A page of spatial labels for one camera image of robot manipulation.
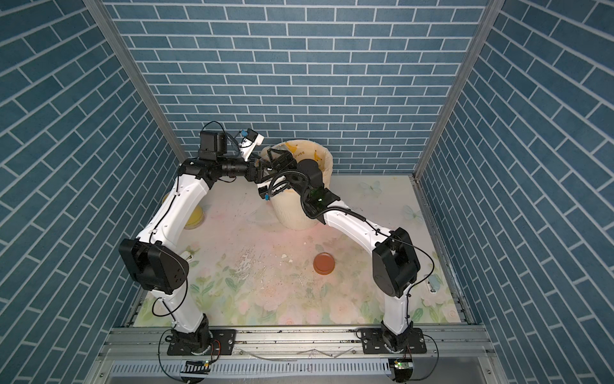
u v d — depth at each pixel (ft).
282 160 2.25
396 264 1.59
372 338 2.42
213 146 2.00
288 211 2.92
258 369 2.53
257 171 2.23
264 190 2.27
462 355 2.41
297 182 2.04
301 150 3.07
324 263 3.00
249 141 2.21
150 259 1.48
